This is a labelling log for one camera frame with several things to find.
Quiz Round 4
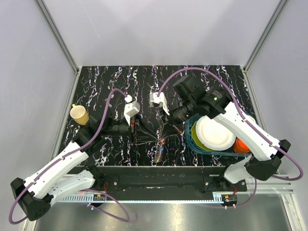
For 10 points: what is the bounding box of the aluminium frame post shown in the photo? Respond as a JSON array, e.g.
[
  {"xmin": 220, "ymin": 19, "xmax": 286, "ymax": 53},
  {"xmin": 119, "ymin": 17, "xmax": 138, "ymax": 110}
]
[
  {"xmin": 243, "ymin": 0, "xmax": 289, "ymax": 72},
  {"xmin": 34, "ymin": 0, "xmax": 79, "ymax": 74}
]

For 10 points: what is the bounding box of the orange cup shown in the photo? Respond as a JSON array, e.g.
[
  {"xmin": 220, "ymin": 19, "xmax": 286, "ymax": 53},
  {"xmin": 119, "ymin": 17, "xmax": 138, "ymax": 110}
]
[{"xmin": 232, "ymin": 138, "xmax": 251, "ymax": 154}]

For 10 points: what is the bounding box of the teal plastic dish basket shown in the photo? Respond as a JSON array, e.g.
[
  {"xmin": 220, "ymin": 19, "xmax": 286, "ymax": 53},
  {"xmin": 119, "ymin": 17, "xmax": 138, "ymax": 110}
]
[{"xmin": 184, "ymin": 114, "xmax": 251, "ymax": 157}]

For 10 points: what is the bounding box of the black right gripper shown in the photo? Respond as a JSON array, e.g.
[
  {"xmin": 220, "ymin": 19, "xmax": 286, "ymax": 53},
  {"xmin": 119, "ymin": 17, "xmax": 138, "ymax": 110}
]
[{"xmin": 159, "ymin": 97, "xmax": 197, "ymax": 139}]

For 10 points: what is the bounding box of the white plate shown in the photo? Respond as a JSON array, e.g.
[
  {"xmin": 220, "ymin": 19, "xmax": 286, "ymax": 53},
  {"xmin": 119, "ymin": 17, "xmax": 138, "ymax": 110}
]
[{"xmin": 195, "ymin": 116, "xmax": 236, "ymax": 151}]

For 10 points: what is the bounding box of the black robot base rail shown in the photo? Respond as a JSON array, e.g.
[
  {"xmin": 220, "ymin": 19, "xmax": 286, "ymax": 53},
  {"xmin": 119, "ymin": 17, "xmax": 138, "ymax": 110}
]
[{"xmin": 67, "ymin": 165, "xmax": 270, "ymax": 195}]

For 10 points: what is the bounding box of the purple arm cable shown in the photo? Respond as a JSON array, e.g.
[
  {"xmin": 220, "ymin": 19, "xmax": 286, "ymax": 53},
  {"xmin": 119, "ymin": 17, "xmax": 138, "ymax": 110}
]
[
  {"xmin": 156, "ymin": 67, "xmax": 304, "ymax": 209},
  {"xmin": 8, "ymin": 88, "xmax": 130, "ymax": 224}
]

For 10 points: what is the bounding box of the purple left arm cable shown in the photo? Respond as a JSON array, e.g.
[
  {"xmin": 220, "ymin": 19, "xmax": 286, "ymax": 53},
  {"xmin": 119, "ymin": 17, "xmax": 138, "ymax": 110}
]
[{"xmin": 8, "ymin": 88, "xmax": 130, "ymax": 224}]

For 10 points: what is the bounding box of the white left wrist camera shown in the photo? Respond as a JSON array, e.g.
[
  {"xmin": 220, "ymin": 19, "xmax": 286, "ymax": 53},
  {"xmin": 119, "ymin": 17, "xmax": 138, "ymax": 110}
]
[{"xmin": 124, "ymin": 95, "xmax": 140, "ymax": 125}]

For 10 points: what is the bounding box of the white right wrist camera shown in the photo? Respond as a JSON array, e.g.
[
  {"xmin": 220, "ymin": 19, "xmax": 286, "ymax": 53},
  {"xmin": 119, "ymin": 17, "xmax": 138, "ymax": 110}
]
[{"xmin": 149, "ymin": 92, "xmax": 170, "ymax": 116}]

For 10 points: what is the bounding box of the yellow mug on table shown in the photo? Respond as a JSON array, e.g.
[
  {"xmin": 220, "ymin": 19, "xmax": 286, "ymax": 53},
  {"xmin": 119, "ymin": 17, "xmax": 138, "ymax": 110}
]
[{"xmin": 70, "ymin": 104, "xmax": 90, "ymax": 126}]

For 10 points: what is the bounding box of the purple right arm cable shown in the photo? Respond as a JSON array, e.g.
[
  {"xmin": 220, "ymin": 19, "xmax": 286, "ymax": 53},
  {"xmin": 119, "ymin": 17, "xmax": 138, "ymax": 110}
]
[{"xmin": 156, "ymin": 67, "xmax": 304, "ymax": 209}]

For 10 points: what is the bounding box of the yellow-green plate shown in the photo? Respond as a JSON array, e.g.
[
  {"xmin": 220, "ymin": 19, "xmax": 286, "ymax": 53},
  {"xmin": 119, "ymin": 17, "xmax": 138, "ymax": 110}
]
[{"xmin": 191, "ymin": 129, "xmax": 207, "ymax": 150}]

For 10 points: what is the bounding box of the right aluminium frame post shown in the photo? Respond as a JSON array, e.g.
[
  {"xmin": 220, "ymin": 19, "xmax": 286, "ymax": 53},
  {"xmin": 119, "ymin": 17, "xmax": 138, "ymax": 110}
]
[{"xmin": 243, "ymin": 0, "xmax": 289, "ymax": 72}]

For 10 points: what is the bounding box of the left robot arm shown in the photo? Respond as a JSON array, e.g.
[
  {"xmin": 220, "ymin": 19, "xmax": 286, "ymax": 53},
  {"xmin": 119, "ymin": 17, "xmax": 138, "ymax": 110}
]
[{"xmin": 11, "ymin": 115, "xmax": 157, "ymax": 221}]

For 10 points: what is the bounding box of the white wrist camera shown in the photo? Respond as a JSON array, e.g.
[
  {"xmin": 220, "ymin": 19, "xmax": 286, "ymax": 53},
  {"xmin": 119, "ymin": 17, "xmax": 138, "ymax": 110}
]
[
  {"xmin": 149, "ymin": 92, "xmax": 170, "ymax": 116},
  {"xmin": 124, "ymin": 95, "xmax": 140, "ymax": 125}
]

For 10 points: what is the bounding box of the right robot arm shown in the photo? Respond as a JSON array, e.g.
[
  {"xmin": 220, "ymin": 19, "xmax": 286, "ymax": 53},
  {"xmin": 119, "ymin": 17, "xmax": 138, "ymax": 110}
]
[{"xmin": 150, "ymin": 76, "xmax": 291, "ymax": 191}]

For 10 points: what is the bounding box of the left aluminium frame post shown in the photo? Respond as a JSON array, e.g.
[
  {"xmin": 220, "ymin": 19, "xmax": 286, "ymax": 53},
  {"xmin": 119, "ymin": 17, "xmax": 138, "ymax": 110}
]
[{"xmin": 34, "ymin": 0, "xmax": 79, "ymax": 74}]

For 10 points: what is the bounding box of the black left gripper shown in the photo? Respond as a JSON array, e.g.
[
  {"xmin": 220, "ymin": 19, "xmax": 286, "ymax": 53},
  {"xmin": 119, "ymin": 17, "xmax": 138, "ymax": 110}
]
[{"xmin": 102, "ymin": 112, "xmax": 158, "ymax": 145}]

